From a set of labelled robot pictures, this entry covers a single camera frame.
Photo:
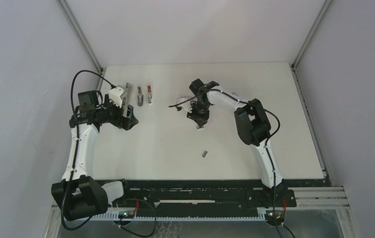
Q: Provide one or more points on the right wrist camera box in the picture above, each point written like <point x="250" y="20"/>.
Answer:
<point x="184" y="103"/>

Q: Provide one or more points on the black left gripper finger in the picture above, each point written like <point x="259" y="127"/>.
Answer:
<point x="129" y="112"/>
<point x="128" y="123"/>

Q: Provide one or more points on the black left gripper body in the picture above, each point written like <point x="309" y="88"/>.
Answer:
<point x="115" y="113"/>

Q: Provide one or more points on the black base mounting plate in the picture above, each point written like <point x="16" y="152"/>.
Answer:
<point x="147" y="209"/>

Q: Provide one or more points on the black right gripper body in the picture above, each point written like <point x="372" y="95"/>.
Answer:
<point x="200" y="111"/>

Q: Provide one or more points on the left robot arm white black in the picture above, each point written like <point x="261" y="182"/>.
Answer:
<point x="82" y="157"/>

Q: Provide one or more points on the black and grey large stapler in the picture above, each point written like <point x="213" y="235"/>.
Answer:
<point x="128" y="95"/>

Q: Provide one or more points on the aluminium front rail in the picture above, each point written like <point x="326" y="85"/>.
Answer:
<point x="319" y="197"/>

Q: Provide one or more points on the aluminium frame corner post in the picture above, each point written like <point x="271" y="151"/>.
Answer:
<point x="78" y="31"/>

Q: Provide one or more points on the beige small stapler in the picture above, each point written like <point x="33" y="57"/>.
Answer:
<point x="140" y="96"/>

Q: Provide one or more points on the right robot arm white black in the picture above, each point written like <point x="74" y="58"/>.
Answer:
<point x="252" y="124"/>

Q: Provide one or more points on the right aluminium frame post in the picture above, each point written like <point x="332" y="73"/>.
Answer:
<point x="315" y="26"/>

